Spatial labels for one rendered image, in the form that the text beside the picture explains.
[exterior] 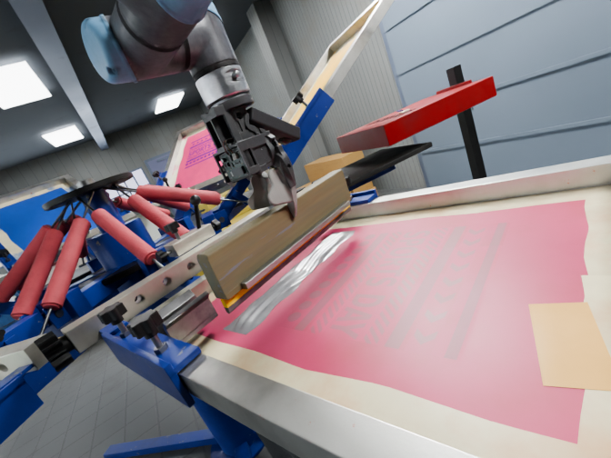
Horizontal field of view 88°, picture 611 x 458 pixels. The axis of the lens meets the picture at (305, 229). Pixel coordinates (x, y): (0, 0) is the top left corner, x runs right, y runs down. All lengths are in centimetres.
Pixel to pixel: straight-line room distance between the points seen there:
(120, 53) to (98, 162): 1002
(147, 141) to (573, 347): 1045
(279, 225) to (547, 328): 38
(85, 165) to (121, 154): 92
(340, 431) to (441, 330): 17
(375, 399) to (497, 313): 16
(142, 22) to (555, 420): 51
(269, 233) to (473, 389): 35
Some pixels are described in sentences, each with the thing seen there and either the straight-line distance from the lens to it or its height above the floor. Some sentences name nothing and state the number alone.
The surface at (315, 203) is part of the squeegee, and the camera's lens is 62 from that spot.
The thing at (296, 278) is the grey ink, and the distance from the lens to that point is 62.
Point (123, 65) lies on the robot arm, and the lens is 49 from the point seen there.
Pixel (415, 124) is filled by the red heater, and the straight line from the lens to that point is 148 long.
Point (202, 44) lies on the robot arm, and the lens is 54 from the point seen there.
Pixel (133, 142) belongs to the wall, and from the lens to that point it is 1054.
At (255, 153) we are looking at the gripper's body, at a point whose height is 121.
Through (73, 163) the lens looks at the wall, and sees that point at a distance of 1054.
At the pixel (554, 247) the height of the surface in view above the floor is 96.
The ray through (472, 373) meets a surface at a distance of 35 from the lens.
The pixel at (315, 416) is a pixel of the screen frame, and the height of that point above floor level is 99.
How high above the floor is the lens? 121
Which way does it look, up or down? 16 degrees down
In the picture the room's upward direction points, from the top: 23 degrees counter-clockwise
